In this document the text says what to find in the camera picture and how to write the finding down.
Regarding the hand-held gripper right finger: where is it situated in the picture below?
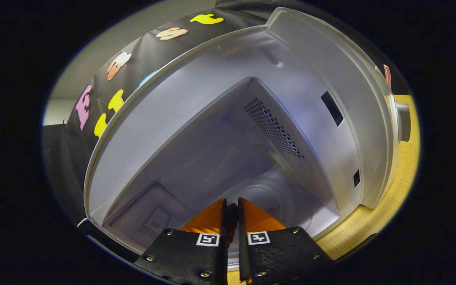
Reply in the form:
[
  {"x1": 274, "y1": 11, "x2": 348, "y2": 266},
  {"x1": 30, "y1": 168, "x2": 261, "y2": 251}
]
[{"x1": 238, "y1": 197, "x2": 335, "y2": 285}]

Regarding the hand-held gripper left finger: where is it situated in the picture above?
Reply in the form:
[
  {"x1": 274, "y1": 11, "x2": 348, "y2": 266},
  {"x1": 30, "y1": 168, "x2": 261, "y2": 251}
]
[{"x1": 133, "y1": 198, "x2": 228, "y2": 285}]

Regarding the white toaster oven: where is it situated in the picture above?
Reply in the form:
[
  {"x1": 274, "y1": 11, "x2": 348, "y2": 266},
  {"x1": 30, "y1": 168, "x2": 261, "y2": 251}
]
[{"x1": 77, "y1": 7, "x2": 412, "y2": 274}]

